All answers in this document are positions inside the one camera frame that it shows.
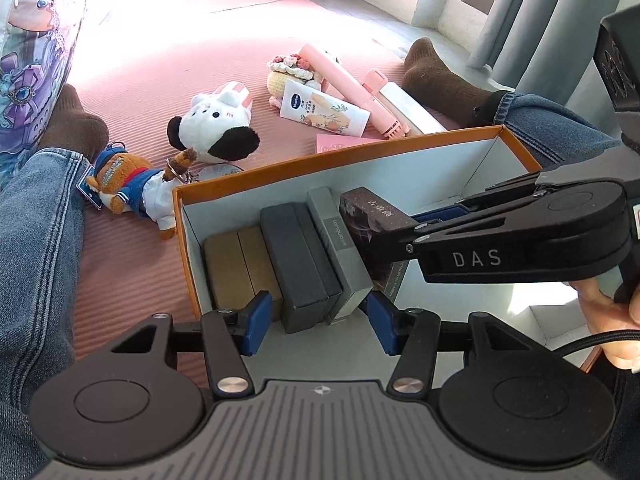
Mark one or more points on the person's right hand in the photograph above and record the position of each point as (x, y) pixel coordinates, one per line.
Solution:
(605, 320)

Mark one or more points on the person's right leg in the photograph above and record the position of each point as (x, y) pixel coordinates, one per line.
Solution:
(550, 125)

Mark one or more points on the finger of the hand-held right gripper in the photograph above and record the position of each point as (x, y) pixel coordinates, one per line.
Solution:
(450, 227)
(435, 215)

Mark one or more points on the pink ribbed floor mat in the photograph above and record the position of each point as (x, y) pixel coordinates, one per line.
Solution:
(240, 0)
(140, 270)

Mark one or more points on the dark grey box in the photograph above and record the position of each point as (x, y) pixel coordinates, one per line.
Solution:
(295, 260)

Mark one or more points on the grey curtain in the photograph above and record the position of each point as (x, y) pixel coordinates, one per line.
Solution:
(530, 25)

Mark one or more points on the brown bear sailor plush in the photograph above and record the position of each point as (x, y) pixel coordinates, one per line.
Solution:
(150, 192)

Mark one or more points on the clear round disc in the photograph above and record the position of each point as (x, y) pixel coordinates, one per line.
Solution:
(220, 170)

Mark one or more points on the pink selfie stick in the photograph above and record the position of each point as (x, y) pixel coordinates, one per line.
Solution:
(320, 62)

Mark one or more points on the person's left leg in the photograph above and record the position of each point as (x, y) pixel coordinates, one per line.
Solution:
(35, 240)

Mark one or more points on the pink box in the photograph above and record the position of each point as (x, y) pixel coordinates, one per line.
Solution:
(335, 142)

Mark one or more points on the long white case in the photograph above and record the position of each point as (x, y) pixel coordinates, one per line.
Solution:
(405, 105)

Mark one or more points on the blue white tag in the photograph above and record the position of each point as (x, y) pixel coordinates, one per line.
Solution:
(89, 194)

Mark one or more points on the tan cardboard box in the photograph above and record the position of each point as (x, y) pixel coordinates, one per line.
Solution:
(235, 265)

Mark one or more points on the person's leg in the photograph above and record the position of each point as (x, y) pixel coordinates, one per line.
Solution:
(550, 125)
(35, 240)

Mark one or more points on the orange cardboard box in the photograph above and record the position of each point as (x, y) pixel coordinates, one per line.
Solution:
(450, 170)

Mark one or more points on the light grey box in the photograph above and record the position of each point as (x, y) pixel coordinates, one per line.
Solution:
(335, 240)

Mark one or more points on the dark printed card box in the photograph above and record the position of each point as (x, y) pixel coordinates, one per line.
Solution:
(370, 210)

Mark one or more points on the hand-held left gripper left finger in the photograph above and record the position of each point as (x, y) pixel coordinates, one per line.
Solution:
(257, 322)

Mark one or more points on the printed cartoon pillow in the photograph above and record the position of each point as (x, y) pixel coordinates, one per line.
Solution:
(35, 60)

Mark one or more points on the crochet bunny cake plush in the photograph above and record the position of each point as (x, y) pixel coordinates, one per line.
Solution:
(280, 80)

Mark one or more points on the white lotion tube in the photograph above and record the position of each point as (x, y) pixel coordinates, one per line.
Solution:
(320, 107)

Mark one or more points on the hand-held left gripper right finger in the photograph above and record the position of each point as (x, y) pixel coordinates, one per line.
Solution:
(382, 322)

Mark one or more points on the white dog plush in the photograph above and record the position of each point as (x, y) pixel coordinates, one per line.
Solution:
(210, 120)

